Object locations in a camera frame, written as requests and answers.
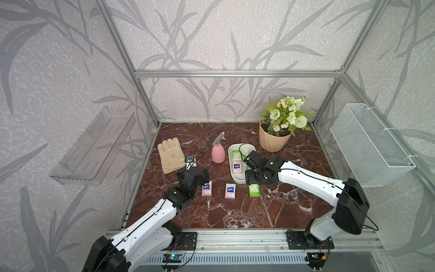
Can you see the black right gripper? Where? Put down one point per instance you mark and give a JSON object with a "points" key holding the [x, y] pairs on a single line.
{"points": [[248, 178]]}

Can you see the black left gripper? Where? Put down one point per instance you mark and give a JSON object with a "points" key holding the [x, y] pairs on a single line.
{"points": [[201, 180]]}

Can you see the pink Tempo tissue pack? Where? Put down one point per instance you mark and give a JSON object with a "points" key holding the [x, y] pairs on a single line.
{"points": [[237, 166], [207, 189], [230, 191]]}

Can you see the green white tissue pack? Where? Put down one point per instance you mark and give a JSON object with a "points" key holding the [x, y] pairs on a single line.
{"points": [[236, 155]]}

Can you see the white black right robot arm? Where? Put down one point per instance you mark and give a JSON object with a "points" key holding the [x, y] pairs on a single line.
{"points": [[350, 205]]}

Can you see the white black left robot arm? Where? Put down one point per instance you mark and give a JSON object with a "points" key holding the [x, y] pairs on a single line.
{"points": [[153, 232]]}

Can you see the white oval storage box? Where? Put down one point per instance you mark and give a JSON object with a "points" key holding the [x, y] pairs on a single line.
{"points": [[239, 178]]}

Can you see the cream fabric work glove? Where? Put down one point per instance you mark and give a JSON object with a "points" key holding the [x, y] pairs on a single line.
{"points": [[171, 155]]}

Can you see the pink spray bottle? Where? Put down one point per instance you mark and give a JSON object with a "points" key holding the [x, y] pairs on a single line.
{"points": [[218, 151]]}

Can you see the beige pot with flowers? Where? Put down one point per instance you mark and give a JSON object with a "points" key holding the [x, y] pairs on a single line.
{"points": [[281, 120]]}

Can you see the green circuit board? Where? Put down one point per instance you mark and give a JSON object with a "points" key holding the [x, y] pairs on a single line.
{"points": [[172, 258]]}

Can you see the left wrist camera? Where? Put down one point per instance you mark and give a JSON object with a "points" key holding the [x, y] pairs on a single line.
{"points": [[190, 162]]}

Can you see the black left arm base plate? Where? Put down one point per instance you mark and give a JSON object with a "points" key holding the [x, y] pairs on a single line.
{"points": [[184, 241]]}

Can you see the aluminium cage frame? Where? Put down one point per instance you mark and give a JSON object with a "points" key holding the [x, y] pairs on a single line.
{"points": [[226, 60]]}

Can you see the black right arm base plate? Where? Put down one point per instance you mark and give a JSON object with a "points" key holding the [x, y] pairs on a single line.
{"points": [[302, 240]]}

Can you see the right circuit board with wires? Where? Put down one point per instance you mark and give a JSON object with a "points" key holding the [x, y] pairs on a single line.
{"points": [[313, 257]]}

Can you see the clear acrylic wall shelf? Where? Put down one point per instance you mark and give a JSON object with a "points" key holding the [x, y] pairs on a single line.
{"points": [[91, 157]]}

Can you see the white wire mesh basket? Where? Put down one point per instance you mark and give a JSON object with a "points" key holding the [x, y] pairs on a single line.
{"points": [[374, 155]]}

